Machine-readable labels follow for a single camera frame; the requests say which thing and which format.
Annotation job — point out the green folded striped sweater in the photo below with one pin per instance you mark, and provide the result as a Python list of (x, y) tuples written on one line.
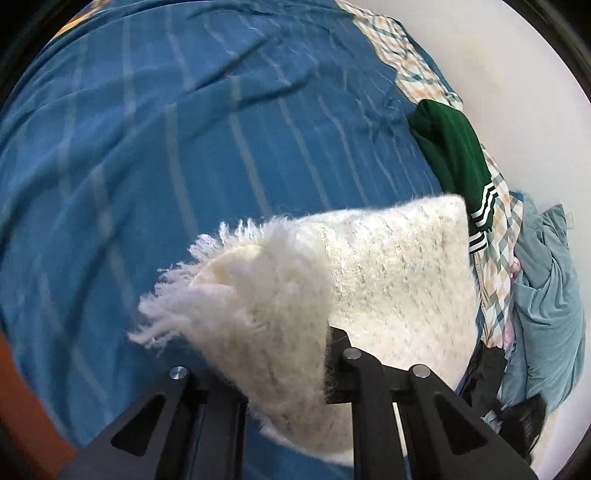
[(448, 147)]

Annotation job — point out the white fringed jacket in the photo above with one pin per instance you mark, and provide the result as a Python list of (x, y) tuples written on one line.
[(392, 277)]

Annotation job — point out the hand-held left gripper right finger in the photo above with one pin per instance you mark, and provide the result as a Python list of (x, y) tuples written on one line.
[(364, 378)]

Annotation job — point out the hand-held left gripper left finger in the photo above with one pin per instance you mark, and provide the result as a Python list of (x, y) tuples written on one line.
[(171, 392)]

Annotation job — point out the white wall socket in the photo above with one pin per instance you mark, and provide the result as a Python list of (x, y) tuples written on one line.
[(571, 219)]

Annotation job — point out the blue striped bed sheet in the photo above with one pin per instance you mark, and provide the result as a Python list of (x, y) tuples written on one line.
[(138, 161)]

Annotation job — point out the teal duvet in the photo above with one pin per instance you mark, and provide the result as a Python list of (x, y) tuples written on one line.
[(545, 314)]

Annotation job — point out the black cloth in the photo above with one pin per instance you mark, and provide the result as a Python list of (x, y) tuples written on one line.
[(489, 369)]

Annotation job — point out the plaid blanket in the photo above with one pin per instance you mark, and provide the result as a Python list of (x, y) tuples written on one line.
[(415, 69)]

